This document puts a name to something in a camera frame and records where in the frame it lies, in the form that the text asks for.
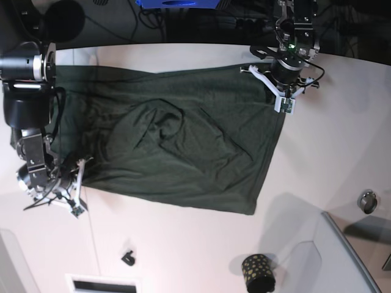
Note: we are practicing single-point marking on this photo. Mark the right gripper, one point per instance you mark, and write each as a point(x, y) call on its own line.
point(63, 187)

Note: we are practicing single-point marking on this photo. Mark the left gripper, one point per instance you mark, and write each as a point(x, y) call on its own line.
point(283, 81)

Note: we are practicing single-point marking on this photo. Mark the dark green t-shirt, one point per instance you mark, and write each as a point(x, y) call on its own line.
point(198, 138)

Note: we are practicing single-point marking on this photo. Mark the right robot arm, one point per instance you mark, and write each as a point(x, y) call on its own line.
point(34, 105)

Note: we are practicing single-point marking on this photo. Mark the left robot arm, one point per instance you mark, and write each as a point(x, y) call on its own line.
point(298, 43)

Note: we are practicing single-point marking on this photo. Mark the white rectangular table slot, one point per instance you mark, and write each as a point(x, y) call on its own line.
point(88, 283)

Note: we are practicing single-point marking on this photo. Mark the small black plastic clip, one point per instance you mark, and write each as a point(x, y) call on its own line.
point(128, 258)

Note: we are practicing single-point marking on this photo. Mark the round metal table grommet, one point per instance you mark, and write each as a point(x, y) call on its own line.
point(367, 201)

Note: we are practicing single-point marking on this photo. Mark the blue plastic box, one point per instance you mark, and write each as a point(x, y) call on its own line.
point(162, 4)

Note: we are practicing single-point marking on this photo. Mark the black round stool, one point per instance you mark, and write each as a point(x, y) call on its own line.
point(64, 21)

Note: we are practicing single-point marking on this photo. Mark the black cup with gold dots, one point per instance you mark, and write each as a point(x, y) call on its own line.
point(258, 275)

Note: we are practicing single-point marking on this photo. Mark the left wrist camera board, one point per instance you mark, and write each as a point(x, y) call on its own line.
point(284, 105)

